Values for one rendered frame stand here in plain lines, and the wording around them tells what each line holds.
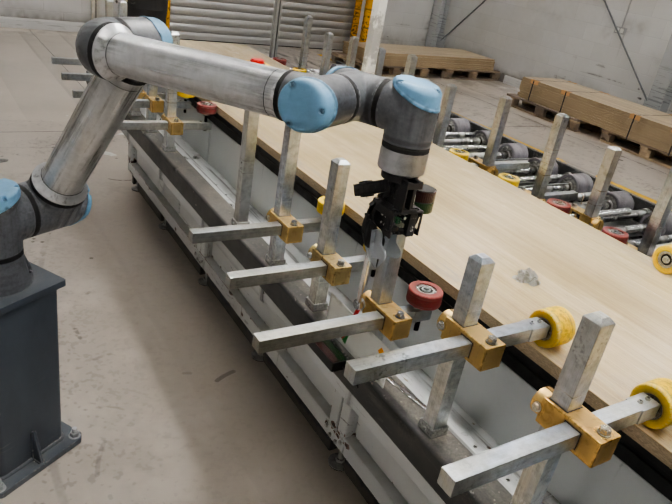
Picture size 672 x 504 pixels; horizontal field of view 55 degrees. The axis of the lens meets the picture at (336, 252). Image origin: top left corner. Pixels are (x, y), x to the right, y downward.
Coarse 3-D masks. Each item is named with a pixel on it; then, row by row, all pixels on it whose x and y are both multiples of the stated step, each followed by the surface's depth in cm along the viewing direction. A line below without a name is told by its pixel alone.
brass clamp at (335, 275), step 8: (312, 248) 164; (312, 256) 163; (320, 256) 160; (328, 256) 160; (336, 256) 161; (328, 264) 157; (336, 264) 157; (328, 272) 157; (336, 272) 155; (344, 272) 157; (328, 280) 158; (336, 280) 157; (344, 280) 158
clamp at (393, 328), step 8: (368, 296) 144; (368, 304) 144; (376, 304) 142; (384, 304) 142; (392, 304) 143; (384, 312) 139; (392, 312) 139; (384, 320) 139; (392, 320) 137; (400, 320) 137; (408, 320) 138; (384, 328) 139; (392, 328) 137; (400, 328) 138; (408, 328) 139; (392, 336) 138; (400, 336) 139
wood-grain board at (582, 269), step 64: (320, 192) 196; (448, 192) 208; (512, 192) 219; (448, 256) 163; (512, 256) 170; (576, 256) 177; (640, 256) 185; (512, 320) 139; (576, 320) 143; (640, 320) 149
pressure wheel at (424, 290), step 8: (408, 288) 144; (416, 288) 143; (424, 288) 144; (432, 288) 145; (440, 288) 145; (408, 296) 144; (416, 296) 141; (424, 296) 141; (432, 296) 141; (440, 296) 142; (416, 304) 142; (424, 304) 141; (432, 304) 142; (440, 304) 144; (416, 328) 148
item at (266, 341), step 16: (336, 320) 135; (352, 320) 136; (368, 320) 137; (416, 320) 145; (256, 336) 125; (272, 336) 126; (288, 336) 127; (304, 336) 129; (320, 336) 131; (336, 336) 134
